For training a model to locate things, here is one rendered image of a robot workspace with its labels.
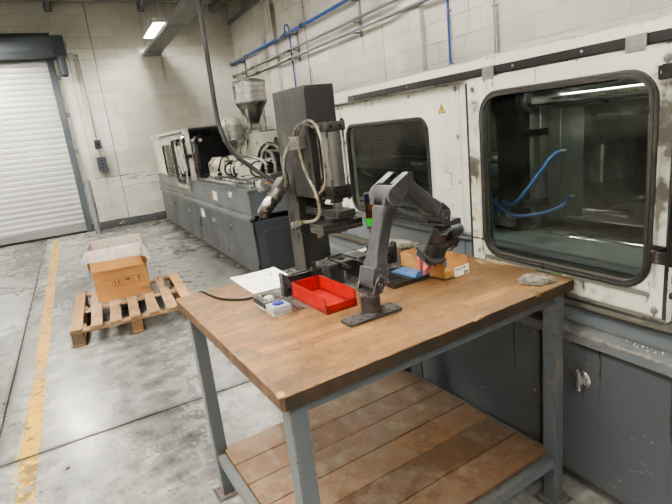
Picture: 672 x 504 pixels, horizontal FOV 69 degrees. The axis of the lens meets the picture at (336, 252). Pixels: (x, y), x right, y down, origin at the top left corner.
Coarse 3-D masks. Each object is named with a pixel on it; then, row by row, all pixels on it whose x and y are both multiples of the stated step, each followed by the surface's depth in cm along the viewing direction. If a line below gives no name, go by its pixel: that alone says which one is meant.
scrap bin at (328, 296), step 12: (312, 276) 184; (300, 288) 174; (312, 288) 185; (324, 288) 183; (336, 288) 175; (348, 288) 168; (300, 300) 176; (312, 300) 167; (324, 300) 160; (336, 300) 172; (348, 300) 164; (324, 312) 162
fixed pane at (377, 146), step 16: (352, 128) 289; (368, 128) 274; (384, 128) 261; (400, 128) 248; (416, 128) 237; (352, 144) 293; (368, 144) 278; (384, 144) 264; (400, 144) 251; (416, 144) 240; (352, 160) 297; (368, 160) 281; (384, 160) 267; (400, 160) 254; (416, 160) 243; (368, 176) 285; (416, 176) 245; (400, 208) 264; (416, 208) 251
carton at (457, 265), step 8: (400, 256) 201; (408, 256) 196; (416, 256) 192; (448, 256) 193; (456, 256) 189; (464, 256) 186; (408, 264) 197; (416, 264) 193; (440, 264) 181; (448, 264) 194; (456, 264) 190; (464, 264) 185; (432, 272) 186; (440, 272) 182; (448, 272) 182; (456, 272) 184; (464, 272) 186
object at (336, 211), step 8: (336, 200) 187; (312, 208) 200; (328, 208) 197; (336, 208) 188; (344, 208) 190; (352, 208) 188; (328, 216) 190; (336, 216) 185; (344, 216) 185; (352, 216) 191; (312, 224) 189; (320, 224) 185; (328, 224) 184; (336, 224) 185; (344, 224) 187; (352, 224) 189; (360, 224) 191; (312, 232) 190; (320, 232) 184; (328, 232) 184; (336, 232) 190
